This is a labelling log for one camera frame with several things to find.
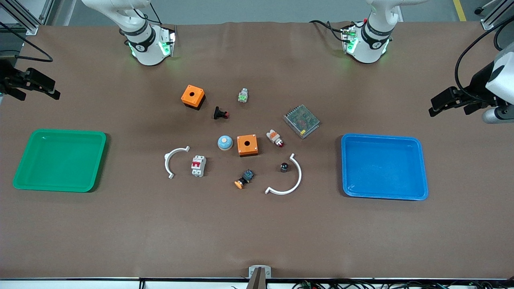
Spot brown table cover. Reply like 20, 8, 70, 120
0, 21, 514, 280

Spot small white arc clamp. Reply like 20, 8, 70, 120
164, 146, 190, 179

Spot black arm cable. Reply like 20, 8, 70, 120
0, 21, 54, 63
455, 16, 514, 106

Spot green plastic tray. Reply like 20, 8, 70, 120
12, 128, 107, 193

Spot white red circuit breaker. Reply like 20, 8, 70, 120
191, 155, 207, 177

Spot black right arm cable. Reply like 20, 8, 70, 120
0, 21, 54, 63

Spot metal mesh power supply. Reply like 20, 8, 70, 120
283, 104, 321, 139

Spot orange box with black base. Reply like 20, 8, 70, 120
181, 84, 206, 110

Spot blue plastic tray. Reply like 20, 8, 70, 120
341, 133, 429, 201

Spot large white arc clamp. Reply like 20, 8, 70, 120
265, 153, 302, 196

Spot orange button blue black switch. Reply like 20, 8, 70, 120
234, 169, 255, 189

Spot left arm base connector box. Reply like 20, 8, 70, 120
341, 26, 359, 55

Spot red lamp orange white body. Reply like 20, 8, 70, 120
266, 129, 285, 148

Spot all orange button box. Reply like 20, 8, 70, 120
237, 134, 259, 157

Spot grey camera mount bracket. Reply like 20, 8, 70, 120
248, 265, 272, 289

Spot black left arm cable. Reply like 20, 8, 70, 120
455, 16, 514, 106

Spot aluminium frame profile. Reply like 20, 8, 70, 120
0, 0, 55, 35
474, 0, 514, 31

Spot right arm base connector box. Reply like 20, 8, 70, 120
160, 26, 176, 57

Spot black left base cable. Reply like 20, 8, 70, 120
308, 19, 369, 42

